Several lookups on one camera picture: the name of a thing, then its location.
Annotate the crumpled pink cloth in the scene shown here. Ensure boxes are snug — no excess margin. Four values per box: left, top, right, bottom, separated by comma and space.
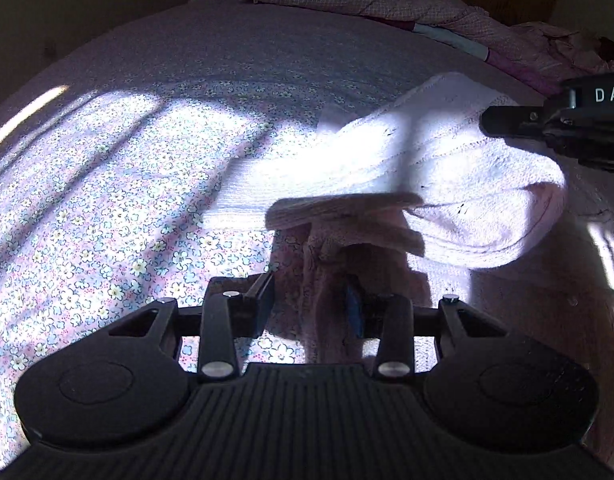
509, 21, 614, 96

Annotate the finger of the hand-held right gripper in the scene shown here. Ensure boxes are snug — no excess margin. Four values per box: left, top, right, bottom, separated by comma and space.
479, 104, 555, 139

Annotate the floral bed sheet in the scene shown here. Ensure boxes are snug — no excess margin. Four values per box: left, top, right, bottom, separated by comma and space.
0, 0, 542, 466

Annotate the pink white towel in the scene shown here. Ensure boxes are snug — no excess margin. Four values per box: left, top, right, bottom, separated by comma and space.
202, 72, 570, 367

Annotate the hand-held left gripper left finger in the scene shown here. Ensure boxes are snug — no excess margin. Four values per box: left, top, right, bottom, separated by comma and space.
108, 271, 276, 379

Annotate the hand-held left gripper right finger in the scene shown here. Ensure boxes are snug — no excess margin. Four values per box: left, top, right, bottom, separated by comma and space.
343, 280, 508, 377

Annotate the plain pink garment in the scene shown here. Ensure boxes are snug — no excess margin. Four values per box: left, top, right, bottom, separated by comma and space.
427, 157, 614, 466

